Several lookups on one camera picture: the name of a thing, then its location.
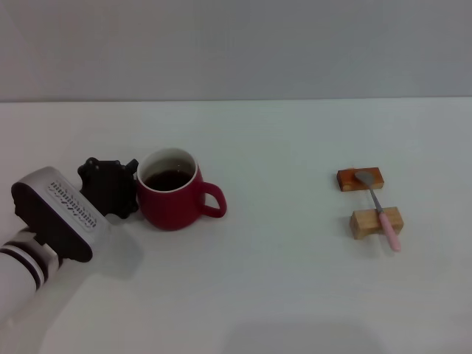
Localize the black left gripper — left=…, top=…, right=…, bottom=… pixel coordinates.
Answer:
left=77, top=157, right=140, bottom=221

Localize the light wooden notched block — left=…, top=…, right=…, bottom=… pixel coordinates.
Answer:
left=350, top=206, right=404, bottom=240

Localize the pink handled metal spoon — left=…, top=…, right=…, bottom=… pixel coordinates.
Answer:
left=354, top=170, right=402, bottom=253

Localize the dark orange wooden block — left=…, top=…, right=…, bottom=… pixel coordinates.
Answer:
left=336, top=167, right=386, bottom=193

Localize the grey vented left wrist module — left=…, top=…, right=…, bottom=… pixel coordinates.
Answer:
left=10, top=166, right=112, bottom=263

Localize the red ceramic coffee cup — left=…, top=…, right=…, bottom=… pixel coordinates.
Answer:
left=136, top=147, right=227, bottom=232

